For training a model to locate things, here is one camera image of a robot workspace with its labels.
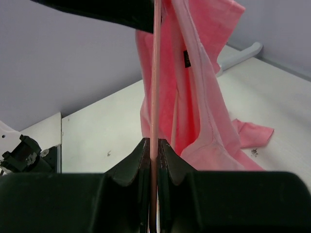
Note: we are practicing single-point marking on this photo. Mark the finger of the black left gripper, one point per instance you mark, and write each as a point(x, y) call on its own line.
point(136, 14)

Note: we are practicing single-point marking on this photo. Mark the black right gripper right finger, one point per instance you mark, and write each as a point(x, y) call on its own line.
point(192, 201)

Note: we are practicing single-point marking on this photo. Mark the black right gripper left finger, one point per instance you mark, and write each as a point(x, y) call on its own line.
point(116, 201)

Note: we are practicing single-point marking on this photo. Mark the pink t shirt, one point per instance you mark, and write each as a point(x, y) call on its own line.
point(193, 33)

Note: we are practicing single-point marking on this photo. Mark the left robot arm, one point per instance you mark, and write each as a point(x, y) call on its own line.
point(21, 153)

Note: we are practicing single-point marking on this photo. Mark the white clothes rack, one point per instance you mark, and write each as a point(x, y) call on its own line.
point(229, 61)

